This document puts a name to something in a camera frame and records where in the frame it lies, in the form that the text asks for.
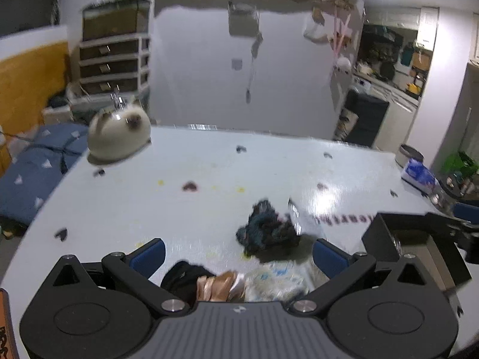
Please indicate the white heart-print table cover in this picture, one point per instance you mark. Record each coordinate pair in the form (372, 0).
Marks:
(224, 179)

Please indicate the green plant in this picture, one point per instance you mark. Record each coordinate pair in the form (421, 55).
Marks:
(460, 164)

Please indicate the blue tissue pack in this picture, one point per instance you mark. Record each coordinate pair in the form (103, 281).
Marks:
(418, 175)

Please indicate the clear wall holder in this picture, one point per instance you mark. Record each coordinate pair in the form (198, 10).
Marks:
(243, 17)

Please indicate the pink satin scrunchie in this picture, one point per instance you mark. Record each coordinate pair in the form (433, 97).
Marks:
(219, 288)

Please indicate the orange printed packet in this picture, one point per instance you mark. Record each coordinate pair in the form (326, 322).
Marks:
(7, 325)

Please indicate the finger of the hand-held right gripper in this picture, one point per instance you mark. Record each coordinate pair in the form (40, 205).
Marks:
(469, 245)
(464, 210)

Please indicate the round metal tin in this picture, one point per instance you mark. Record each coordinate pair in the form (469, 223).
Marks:
(409, 153)

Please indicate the white cat-shaped ceramic ornament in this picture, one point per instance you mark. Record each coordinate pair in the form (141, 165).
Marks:
(119, 132)

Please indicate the white kitchen cabinets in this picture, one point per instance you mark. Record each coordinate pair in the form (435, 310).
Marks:
(398, 116)

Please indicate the black box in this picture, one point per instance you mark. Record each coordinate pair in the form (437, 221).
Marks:
(415, 239)

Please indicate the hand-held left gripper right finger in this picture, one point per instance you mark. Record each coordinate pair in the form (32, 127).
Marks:
(328, 258)

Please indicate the black bin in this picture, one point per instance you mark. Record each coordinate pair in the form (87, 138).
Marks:
(368, 117)

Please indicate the blue patterned cushion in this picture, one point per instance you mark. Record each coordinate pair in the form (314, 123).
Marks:
(33, 172)

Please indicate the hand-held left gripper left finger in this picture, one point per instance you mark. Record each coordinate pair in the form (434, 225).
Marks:
(149, 257)

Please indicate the glass terrarium tank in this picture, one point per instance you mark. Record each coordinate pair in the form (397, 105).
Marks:
(114, 18)

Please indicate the white drawer cabinet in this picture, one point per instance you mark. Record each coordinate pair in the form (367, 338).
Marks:
(112, 65)

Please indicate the white washing machine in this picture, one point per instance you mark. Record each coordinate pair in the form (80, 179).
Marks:
(360, 86)

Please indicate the black cloth pouch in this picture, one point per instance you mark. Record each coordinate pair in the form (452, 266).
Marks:
(183, 280)

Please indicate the printed tote bag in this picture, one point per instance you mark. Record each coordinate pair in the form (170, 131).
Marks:
(346, 125)

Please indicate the white hanging plush toy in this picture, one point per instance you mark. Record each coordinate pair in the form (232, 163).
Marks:
(343, 63)

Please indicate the glass jar with black lid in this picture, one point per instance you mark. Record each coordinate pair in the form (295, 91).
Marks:
(443, 194)

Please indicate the clear printed plastic packet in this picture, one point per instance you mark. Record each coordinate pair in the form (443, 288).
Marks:
(278, 282)

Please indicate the grey wall switch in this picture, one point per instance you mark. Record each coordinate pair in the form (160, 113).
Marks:
(237, 64)

